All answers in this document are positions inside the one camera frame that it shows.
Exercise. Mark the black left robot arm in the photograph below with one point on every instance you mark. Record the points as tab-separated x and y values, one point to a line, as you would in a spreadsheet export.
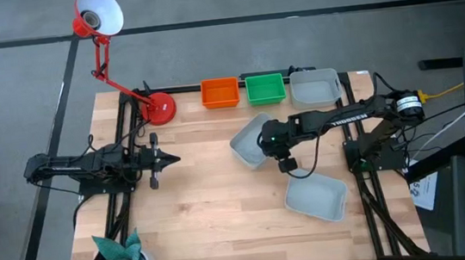
67	166

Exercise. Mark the green plastic basket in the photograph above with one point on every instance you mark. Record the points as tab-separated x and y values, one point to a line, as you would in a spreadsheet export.
266	89

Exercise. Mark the grey plastic bin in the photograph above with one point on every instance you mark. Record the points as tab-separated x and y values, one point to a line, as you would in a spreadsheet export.
315	89
245	146
315	197

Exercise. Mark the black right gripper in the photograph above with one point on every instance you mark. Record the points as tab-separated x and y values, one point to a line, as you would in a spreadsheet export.
276	136

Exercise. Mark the red desk lamp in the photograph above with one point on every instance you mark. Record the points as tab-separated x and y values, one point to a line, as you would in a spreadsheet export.
158	108

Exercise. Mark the black table frame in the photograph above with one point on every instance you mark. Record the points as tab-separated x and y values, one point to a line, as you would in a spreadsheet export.
372	219

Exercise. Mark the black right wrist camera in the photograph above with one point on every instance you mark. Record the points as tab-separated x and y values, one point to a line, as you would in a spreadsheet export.
288	164

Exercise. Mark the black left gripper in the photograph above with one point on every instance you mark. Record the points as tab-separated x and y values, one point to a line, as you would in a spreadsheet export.
155	159

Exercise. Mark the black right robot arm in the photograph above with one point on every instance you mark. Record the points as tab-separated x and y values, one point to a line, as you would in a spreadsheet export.
352	118

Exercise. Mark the white paper label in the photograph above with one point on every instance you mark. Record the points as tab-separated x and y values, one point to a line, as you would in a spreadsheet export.
425	189

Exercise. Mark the orange plastic basket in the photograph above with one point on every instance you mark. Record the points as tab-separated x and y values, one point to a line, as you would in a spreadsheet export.
220	93

